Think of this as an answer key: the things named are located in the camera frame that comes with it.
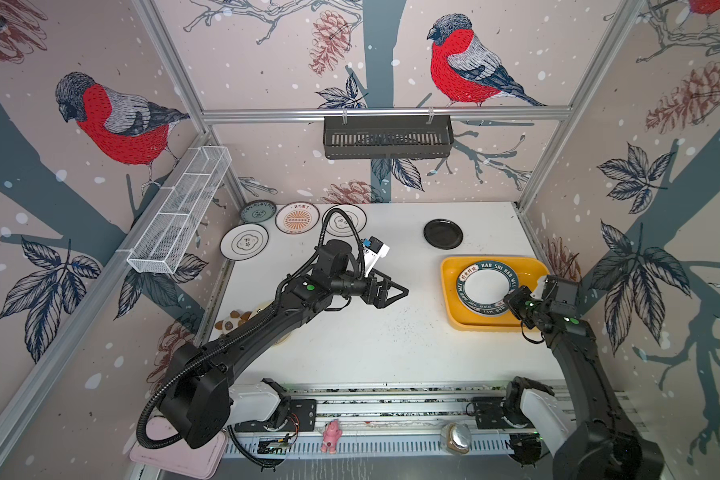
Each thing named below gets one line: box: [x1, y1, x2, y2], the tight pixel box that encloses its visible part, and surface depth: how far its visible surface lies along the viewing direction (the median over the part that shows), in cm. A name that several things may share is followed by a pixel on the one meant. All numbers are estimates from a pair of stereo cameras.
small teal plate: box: [240, 199, 277, 224], surface depth 124 cm
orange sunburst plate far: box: [275, 201, 320, 235], surface depth 120 cm
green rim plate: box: [456, 260, 519, 317], surface depth 92 cm
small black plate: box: [424, 218, 464, 250], surface depth 114 cm
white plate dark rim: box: [219, 223, 269, 261], surface depth 113 cm
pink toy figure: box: [320, 419, 343, 454], surface depth 71 cm
